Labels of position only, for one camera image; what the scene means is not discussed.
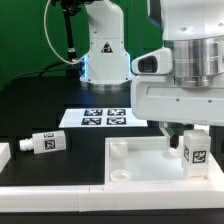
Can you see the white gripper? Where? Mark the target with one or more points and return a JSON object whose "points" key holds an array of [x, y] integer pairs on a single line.
{"points": [[155, 97]]}

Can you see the white square table top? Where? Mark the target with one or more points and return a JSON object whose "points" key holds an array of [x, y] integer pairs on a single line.
{"points": [[149, 159]]}

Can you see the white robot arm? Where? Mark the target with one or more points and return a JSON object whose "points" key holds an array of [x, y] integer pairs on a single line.
{"points": [[181, 82]]}

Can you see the white tag sheet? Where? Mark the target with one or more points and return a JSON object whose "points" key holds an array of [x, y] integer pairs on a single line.
{"points": [[100, 117]]}

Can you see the white left fence block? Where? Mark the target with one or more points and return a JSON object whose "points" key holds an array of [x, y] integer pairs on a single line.
{"points": [[5, 155]]}

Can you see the white front fence rail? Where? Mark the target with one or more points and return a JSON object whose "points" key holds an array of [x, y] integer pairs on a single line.
{"points": [[113, 197]]}

